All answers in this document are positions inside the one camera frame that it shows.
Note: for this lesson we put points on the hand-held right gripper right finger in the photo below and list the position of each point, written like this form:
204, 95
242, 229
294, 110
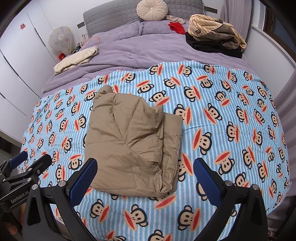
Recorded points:
205, 180

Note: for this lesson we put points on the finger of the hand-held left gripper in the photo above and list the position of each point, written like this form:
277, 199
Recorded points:
19, 158
39, 165

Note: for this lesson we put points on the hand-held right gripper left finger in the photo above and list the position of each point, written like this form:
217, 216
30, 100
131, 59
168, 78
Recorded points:
84, 178

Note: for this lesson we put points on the khaki puffer jacket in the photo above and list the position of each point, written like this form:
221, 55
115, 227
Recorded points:
129, 143

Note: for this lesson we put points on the person's left hand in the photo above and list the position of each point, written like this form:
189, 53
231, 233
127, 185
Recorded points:
22, 209

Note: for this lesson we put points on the monkey printed striped blanket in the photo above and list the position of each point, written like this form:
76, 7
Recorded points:
219, 115

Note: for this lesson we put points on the white wardrobe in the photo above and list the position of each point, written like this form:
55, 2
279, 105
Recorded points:
18, 69

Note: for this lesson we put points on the cream folded quilted garment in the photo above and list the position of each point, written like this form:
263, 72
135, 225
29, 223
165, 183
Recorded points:
74, 60

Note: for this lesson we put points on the small red packet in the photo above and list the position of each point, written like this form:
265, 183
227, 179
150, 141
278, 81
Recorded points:
62, 55

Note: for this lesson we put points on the grey curtain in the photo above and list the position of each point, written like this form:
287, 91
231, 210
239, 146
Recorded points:
289, 104
238, 9

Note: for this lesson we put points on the fan with floral cover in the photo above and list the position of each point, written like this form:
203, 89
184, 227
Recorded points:
60, 38

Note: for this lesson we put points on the red wardrobe sticker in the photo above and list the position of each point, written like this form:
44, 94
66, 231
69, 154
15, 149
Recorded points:
23, 26

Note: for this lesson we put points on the black folded garment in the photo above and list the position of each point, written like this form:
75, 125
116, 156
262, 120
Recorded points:
208, 46

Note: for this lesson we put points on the purple duvet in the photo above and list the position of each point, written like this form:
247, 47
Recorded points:
138, 51

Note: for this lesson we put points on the grey-brown garment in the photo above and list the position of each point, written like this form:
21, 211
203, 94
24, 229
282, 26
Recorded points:
222, 34

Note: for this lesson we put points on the purple pillow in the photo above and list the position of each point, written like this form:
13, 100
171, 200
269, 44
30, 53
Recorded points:
120, 30
157, 27

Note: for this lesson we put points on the red cloth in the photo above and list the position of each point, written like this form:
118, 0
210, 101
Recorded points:
177, 27

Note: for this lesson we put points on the thin beige cloth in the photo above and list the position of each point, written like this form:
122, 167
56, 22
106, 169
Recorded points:
177, 19

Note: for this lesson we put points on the grey quilted headboard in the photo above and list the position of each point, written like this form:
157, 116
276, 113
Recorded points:
111, 14

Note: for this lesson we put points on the dark framed window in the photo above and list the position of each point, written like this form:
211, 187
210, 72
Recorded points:
277, 25

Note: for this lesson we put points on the round cream cushion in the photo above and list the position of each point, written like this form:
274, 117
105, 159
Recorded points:
151, 9

